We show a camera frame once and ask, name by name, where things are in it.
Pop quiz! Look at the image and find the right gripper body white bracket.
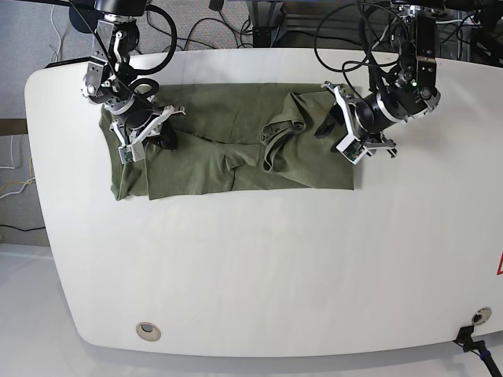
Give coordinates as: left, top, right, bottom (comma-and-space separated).
108, 102, 186, 147

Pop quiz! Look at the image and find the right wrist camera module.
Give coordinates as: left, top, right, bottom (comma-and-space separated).
118, 143, 145, 165

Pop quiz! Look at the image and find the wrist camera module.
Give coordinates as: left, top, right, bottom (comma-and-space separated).
118, 143, 145, 165
340, 135, 368, 165

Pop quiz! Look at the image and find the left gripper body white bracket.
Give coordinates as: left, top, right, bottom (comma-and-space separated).
321, 81, 398, 157

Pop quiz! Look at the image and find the left table cable grommet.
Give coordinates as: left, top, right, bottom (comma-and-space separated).
136, 322, 162, 342

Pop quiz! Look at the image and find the black aluminium frame post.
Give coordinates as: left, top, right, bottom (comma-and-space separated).
247, 1, 286, 48

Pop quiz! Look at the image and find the right table cable grommet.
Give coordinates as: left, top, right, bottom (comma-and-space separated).
472, 306, 492, 326

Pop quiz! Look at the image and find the round black stand base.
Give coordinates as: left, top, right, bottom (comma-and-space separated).
68, 0, 103, 34

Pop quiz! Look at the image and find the olive green T-shirt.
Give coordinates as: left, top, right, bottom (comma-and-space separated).
99, 83, 354, 200

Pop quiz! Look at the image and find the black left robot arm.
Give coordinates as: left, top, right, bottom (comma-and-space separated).
315, 1, 445, 165

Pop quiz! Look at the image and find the table cable grommet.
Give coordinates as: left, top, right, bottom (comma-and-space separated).
136, 322, 162, 342
472, 306, 492, 326

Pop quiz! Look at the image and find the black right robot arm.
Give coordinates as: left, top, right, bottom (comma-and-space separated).
82, 1, 182, 152

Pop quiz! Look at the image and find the red warning triangle sticker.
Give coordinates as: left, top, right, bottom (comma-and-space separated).
497, 253, 503, 276

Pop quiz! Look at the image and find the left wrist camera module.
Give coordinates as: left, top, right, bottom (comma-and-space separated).
340, 135, 368, 165

